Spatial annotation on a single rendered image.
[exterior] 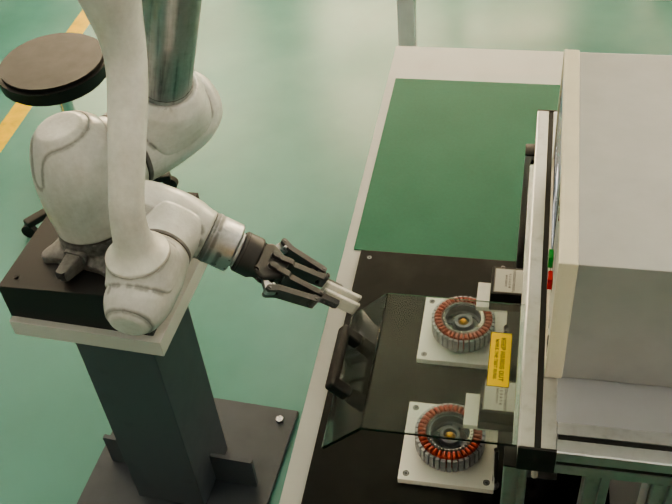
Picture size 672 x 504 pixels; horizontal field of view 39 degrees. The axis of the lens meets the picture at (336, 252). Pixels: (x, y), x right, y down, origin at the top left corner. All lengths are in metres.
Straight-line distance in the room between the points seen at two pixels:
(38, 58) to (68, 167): 1.39
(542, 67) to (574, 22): 1.66
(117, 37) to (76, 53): 1.67
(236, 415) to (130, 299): 1.16
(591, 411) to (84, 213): 0.98
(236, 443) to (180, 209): 1.07
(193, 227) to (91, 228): 0.26
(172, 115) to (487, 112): 0.82
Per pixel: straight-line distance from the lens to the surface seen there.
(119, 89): 1.42
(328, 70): 3.79
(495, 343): 1.32
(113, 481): 2.55
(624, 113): 1.30
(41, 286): 1.85
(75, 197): 1.74
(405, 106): 2.27
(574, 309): 1.13
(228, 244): 1.61
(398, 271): 1.82
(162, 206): 1.59
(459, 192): 2.02
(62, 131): 1.73
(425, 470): 1.53
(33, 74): 3.01
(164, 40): 1.60
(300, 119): 3.53
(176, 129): 1.76
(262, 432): 2.54
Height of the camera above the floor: 2.07
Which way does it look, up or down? 44 degrees down
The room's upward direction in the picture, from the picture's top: 6 degrees counter-clockwise
